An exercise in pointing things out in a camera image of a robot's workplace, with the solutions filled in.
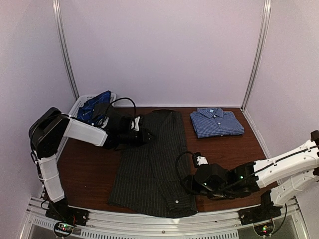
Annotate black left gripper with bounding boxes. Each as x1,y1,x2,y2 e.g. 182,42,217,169
119,128,157,147

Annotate black pinstriped long sleeve shirt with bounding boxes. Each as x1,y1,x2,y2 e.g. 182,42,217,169
107,110,197,218

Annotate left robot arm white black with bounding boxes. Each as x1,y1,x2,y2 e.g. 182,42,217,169
29,106,155,221

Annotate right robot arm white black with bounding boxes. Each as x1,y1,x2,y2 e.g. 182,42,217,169
178,130,319,220

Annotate dark blue plaid shirt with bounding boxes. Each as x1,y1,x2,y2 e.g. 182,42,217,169
76,90,111,125

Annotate white plastic laundry basket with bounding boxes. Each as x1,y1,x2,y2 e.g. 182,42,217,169
68,92,117,119

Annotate light blue checked folded shirt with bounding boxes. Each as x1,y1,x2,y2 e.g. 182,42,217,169
190,108,245,138

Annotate right round controller board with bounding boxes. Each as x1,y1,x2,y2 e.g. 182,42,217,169
253,221,275,237

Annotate round controller board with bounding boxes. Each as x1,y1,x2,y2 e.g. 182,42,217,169
253,221,275,237
53,221,74,237

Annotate left round controller board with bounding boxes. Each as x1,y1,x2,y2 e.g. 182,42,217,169
53,221,74,237

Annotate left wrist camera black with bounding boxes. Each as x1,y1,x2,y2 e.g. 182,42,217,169
104,107,145,132

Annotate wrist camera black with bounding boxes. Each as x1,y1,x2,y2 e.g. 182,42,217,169
104,107,145,132
192,152,230,192

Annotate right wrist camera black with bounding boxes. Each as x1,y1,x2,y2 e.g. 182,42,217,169
192,152,230,192

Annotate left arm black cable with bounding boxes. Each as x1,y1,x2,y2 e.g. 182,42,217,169
99,97,137,120

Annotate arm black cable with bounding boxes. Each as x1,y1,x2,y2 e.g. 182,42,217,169
175,151,200,195
99,97,137,120

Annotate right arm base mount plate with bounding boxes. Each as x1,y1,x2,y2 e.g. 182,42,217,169
238,205,281,225

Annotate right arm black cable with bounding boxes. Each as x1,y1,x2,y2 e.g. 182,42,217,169
175,151,200,195

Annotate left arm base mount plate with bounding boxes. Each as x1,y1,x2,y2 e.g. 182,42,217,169
45,205,89,226

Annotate aluminium front rail base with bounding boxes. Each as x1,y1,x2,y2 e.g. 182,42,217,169
18,194,307,239

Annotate left aluminium frame post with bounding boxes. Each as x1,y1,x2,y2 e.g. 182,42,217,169
52,0,79,100

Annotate aluminium frame post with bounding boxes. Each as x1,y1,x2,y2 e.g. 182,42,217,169
241,0,272,111
52,0,79,100

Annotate right aluminium frame post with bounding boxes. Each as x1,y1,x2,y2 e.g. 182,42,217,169
241,0,272,111

